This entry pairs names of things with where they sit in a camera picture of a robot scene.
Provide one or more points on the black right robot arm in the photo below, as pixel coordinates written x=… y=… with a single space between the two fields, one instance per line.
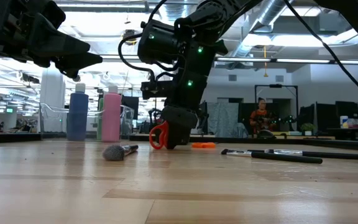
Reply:
x=163 y=43

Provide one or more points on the black computer monitor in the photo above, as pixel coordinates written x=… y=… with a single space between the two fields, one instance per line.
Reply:
x=306 y=115
x=346 y=110
x=325 y=115

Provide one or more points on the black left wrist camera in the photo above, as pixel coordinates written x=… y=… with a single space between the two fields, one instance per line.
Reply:
x=54 y=12

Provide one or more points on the pink paint bottle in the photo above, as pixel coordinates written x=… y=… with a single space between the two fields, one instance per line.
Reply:
x=111 y=118

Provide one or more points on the clear plastic bin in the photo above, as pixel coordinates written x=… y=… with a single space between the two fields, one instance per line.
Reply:
x=127 y=124

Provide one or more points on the person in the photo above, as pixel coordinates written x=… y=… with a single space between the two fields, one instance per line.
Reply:
x=261 y=116

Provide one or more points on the background black robot arm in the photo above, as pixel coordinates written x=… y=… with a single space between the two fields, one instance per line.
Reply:
x=155 y=116

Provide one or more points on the blue paint bottle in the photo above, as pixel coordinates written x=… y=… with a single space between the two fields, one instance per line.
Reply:
x=77 y=118

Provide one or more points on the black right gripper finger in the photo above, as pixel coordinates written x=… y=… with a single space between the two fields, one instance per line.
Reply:
x=180 y=133

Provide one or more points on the black background gantry frame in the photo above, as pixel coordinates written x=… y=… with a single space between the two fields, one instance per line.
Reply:
x=275 y=86

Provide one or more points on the small background potted plant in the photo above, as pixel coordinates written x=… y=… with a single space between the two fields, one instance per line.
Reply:
x=307 y=127

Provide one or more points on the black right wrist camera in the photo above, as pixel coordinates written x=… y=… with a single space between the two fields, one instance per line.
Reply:
x=157 y=90

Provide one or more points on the white wipes container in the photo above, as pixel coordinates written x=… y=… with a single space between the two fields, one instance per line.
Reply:
x=344 y=123

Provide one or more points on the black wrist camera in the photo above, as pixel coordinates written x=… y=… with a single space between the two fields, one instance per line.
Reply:
x=54 y=12
x=157 y=90

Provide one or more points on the fluffy black brush silver ferrule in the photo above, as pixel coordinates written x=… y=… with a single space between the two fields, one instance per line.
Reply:
x=113 y=153

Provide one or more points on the black overhead camera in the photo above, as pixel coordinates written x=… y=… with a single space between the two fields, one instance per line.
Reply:
x=130 y=33

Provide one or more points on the black aluminium table frame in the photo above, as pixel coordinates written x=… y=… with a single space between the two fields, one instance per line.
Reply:
x=11 y=137

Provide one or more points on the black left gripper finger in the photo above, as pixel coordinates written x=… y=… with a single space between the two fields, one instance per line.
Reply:
x=76 y=63
x=61 y=40

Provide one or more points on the green paint bottle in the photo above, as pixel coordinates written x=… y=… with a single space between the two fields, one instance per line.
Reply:
x=100 y=118

